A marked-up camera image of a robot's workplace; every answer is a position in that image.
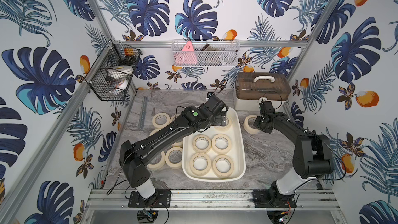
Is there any cream masking tape roll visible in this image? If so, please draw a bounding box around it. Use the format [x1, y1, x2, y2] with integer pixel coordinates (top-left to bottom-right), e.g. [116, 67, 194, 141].
[149, 129, 161, 136]
[214, 117, 232, 132]
[152, 113, 171, 129]
[172, 140, 183, 148]
[165, 147, 182, 169]
[147, 151, 165, 171]
[212, 134, 232, 155]
[170, 114, 179, 123]
[244, 115, 260, 135]
[190, 153, 211, 176]
[212, 155, 234, 178]
[192, 135, 212, 153]

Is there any white plastic storage tray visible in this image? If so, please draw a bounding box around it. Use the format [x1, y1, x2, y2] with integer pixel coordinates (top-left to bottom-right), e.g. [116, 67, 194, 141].
[182, 108, 246, 183]

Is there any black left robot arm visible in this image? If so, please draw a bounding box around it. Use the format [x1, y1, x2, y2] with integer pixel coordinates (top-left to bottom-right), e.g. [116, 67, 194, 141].
[119, 95, 229, 199]

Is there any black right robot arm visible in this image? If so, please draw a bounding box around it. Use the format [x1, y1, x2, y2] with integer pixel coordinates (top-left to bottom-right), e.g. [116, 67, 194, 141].
[254, 101, 334, 207]

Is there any brown lidded storage box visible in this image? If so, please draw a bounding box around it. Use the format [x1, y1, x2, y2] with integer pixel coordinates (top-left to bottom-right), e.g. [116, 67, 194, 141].
[233, 72, 291, 112]

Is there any pink triangular object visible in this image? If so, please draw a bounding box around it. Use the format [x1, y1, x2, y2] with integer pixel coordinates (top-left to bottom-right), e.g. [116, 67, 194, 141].
[174, 41, 198, 66]

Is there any white object in basket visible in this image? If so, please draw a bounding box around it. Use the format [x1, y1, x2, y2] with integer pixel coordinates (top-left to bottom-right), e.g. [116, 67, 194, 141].
[105, 65, 133, 93]

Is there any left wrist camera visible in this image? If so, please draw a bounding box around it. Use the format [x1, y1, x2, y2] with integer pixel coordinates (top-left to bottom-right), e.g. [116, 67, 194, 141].
[204, 94, 229, 115]

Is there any white mesh wall basket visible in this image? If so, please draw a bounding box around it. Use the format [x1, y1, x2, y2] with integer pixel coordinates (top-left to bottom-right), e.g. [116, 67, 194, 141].
[171, 40, 240, 67]

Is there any black wire basket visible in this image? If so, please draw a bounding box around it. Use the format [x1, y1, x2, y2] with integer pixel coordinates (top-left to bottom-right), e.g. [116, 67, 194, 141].
[84, 40, 143, 102]

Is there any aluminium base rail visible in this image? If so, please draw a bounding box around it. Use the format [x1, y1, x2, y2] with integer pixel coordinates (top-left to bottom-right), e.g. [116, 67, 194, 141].
[86, 190, 341, 211]

